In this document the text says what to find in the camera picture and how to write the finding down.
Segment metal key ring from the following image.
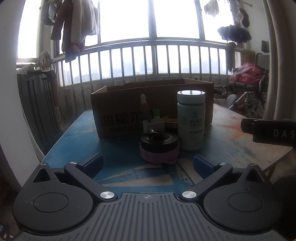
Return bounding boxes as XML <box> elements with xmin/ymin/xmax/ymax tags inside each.
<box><xmin>146</xmin><ymin>130</ymin><xmax>159</xmax><ymax>141</ymax></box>

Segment small white hanging cloth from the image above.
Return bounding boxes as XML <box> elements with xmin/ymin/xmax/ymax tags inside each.
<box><xmin>203</xmin><ymin>0</ymin><xmax>220</xmax><ymax>16</ymax></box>

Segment mop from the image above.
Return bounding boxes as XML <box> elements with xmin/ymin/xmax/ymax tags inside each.
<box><xmin>38</xmin><ymin>51</ymin><xmax>52</xmax><ymax>70</ymax></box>

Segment grey hanging garment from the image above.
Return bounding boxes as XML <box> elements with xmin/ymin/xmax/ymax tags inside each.
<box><xmin>40</xmin><ymin>0</ymin><xmax>58</xmax><ymax>26</ymax></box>

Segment cardboard box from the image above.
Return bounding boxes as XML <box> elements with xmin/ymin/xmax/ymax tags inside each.
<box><xmin>90</xmin><ymin>78</ymin><xmax>214</xmax><ymax>139</ymax></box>

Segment metal balcony railing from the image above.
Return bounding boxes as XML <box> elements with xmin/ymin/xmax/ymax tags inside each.
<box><xmin>52</xmin><ymin>37</ymin><xmax>234</xmax><ymax>112</ymax></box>

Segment black tape roll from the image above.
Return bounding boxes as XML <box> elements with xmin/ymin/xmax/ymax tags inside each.
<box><xmin>140</xmin><ymin>131</ymin><xmax>179</xmax><ymax>154</ymax></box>

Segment dark hanging hat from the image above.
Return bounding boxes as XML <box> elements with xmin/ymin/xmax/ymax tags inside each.
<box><xmin>235</xmin><ymin>8</ymin><xmax>250</xmax><ymax>28</ymax></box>

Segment small white charger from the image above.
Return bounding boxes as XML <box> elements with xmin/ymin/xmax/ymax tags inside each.
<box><xmin>142</xmin><ymin>117</ymin><xmax>165</xmax><ymax>134</ymax></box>

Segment dark grey cabinet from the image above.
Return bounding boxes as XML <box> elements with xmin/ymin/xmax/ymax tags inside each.
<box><xmin>17</xmin><ymin>70</ymin><xmax>63</xmax><ymax>149</ymax></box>

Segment dark red hanging garment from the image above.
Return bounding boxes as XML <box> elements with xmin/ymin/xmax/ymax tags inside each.
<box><xmin>50</xmin><ymin>0</ymin><xmax>86</xmax><ymax>63</ymax></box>

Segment white fleece hanging garment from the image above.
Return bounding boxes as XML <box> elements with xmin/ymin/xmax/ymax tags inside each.
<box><xmin>70</xmin><ymin>0</ymin><xmax>100</xmax><ymax>44</ymax></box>

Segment white pipe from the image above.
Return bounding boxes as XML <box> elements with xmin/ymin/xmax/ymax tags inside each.
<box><xmin>264</xmin><ymin>0</ymin><xmax>284</xmax><ymax>120</ymax></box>

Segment dotted cloth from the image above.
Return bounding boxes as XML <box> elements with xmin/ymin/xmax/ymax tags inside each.
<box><xmin>16</xmin><ymin>64</ymin><xmax>35</xmax><ymax>75</ymax></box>

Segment pink cloth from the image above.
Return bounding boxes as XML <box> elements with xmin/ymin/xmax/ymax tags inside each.
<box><xmin>230</xmin><ymin>62</ymin><xmax>266</xmax><ymax>85</ymax></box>

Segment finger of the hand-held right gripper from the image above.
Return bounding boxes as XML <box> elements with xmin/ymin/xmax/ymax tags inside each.
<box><xmin>240</xmin><ymin>119</ymin><xmax>255</xmax><ymax>134</ymax></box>

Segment pink tape roll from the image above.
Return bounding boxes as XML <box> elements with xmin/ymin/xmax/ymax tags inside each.
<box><xmin>139</xmin><ymin>141</ymin><xmax>180</xmax><ymax>164</ymax></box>

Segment dark jar with woven lid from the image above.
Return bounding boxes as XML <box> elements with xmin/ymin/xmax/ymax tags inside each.
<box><xmin>162</xmin><ymin>115</ymin><xmax>179</xmax><ymax>132</ymax></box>

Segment white pill bottle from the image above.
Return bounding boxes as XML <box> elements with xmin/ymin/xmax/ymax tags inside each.
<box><xmin>177</xmin><ymin>90</ymin><xmax>206</xmax><ymax>151</ymax></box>

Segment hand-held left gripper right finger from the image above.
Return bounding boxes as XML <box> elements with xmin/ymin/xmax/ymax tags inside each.
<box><xmin>179</xmin><ymin>155</ymin><xmax>264</xmax><ymax>201</ymax></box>

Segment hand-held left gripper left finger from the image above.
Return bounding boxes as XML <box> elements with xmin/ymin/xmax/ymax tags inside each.
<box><xmin>32</xmin><ymin>153</ymin><xmax>117</xmax><ymax>202</ymax></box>

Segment dark hanging clothes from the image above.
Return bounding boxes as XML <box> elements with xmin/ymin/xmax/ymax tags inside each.
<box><xmin>217</xmin><ymin>24</ymin><xmax>252</xmax><ymax>43</ymax></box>

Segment wheelchair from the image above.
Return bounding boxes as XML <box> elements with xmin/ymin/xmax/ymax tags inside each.
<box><xmin>214</xmin><ymin>53</ymin><xmax>270</xmax><ymax>116</ymax></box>

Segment dropper bottle with orange collar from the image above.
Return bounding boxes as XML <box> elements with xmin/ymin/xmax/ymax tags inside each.
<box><xmin>139</xmin><ymin>94</ymin><xmax>149</xmax><ymax>135</ymax></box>

